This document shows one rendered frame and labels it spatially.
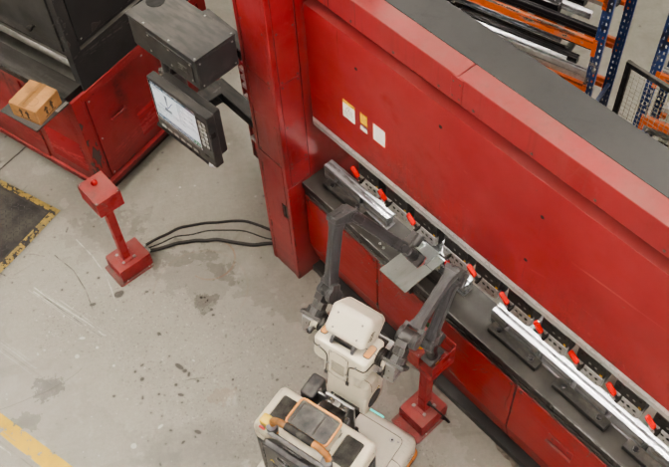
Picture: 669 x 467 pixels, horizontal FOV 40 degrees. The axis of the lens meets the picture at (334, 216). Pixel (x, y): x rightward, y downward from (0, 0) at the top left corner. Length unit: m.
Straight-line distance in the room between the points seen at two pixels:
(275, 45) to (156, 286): 2.12
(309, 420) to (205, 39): 1.78
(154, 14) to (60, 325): 2.21
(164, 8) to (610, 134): 2.15
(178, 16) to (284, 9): 0.54
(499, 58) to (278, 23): 1.08
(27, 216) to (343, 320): 2.98
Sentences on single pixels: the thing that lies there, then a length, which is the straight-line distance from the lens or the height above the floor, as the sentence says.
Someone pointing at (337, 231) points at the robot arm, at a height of 1.52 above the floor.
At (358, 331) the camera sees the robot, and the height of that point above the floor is 1.35.
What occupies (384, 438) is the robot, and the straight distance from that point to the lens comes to 4.85.
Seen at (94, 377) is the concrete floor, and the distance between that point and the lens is 5.55.
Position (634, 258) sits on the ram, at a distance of 3.41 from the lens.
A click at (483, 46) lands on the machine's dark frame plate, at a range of 3.61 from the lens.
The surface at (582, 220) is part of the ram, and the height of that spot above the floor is 2.02.
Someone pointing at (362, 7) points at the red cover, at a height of 2.30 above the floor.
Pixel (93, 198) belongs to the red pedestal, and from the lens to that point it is 5.24.
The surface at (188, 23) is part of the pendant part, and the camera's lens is 4.32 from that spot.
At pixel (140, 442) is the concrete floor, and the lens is 5.31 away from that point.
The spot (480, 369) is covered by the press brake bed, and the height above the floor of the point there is 0.62.
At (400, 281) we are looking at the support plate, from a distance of 4.44.
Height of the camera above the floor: 4.75
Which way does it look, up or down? 53 degrees down
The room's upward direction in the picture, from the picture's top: 4 degrees counter-clockwise
